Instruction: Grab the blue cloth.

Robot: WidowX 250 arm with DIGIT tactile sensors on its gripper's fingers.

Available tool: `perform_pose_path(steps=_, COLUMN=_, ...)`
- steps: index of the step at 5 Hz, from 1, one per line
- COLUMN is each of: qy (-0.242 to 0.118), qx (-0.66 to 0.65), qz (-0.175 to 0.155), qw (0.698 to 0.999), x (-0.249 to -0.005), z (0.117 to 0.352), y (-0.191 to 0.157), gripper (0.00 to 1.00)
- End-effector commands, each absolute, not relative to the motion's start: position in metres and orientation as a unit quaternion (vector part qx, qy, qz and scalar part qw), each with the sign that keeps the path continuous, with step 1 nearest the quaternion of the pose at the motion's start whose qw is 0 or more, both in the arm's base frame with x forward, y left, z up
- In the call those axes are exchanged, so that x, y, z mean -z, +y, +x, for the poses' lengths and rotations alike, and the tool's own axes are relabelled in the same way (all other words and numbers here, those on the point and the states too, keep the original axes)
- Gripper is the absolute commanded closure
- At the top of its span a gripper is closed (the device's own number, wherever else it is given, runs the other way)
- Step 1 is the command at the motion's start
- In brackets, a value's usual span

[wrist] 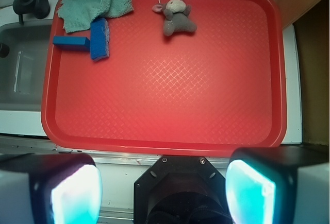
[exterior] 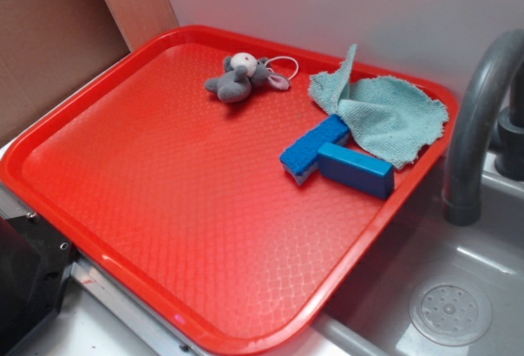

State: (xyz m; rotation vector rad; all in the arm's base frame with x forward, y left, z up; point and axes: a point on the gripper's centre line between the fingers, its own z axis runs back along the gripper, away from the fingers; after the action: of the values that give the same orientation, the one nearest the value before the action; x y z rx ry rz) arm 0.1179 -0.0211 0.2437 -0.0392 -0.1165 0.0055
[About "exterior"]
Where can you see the light blue cloth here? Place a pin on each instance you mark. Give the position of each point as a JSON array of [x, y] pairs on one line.
[[388, 117]]

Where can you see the brown cardboard panel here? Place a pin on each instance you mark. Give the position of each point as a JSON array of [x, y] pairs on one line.
[[51, 48]]

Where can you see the sink drain strainer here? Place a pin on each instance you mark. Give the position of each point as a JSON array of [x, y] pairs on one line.
[[450, 311]]

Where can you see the red plastic tray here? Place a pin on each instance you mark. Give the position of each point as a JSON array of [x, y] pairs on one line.
[[183, 200]]

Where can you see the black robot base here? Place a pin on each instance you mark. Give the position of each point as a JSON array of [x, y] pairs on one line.
[[35, 267]]

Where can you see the blue rectangular block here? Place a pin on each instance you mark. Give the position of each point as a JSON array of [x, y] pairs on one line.
[[356, 170]]

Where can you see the grey plush mouse toy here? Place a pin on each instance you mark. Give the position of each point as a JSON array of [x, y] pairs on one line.
[[244, 73]]

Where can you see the blue sponge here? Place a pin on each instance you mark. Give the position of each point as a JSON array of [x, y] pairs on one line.
[[300, 158]]

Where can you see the grey sink basin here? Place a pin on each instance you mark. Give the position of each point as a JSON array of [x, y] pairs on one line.
[[369, 313]]

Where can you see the grey faucet spout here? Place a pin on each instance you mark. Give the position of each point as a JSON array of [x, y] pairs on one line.
[[490, 117]]

